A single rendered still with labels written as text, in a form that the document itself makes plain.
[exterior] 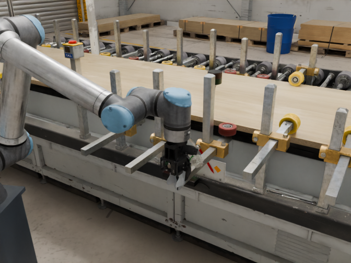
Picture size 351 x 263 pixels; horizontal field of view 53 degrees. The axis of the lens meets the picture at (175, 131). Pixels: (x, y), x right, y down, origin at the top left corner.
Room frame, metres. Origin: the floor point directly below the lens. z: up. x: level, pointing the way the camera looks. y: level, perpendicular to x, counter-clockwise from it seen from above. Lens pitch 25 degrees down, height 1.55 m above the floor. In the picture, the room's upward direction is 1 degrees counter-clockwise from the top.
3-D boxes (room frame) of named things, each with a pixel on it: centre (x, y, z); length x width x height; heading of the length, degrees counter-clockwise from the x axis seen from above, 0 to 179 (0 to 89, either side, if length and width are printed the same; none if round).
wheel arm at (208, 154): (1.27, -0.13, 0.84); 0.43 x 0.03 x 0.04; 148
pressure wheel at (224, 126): (1.43, -0.24, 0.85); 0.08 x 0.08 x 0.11
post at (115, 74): (1.62, 0.28, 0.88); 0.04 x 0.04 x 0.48; 58
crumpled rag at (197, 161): (1.19, -0.08, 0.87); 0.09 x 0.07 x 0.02; 148
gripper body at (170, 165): (1.06, 0.00, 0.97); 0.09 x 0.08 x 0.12; 147
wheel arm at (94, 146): (1.54, 0.29, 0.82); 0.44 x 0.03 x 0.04; 148
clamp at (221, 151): (1.35, -0.16, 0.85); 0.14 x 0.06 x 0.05; 58
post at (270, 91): (1.22, -0.35, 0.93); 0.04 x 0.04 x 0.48; 58
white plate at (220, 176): (1.35, -0.10, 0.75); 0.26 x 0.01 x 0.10; 58
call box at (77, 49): (1.76, 0.50, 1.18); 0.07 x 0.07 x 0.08; 58
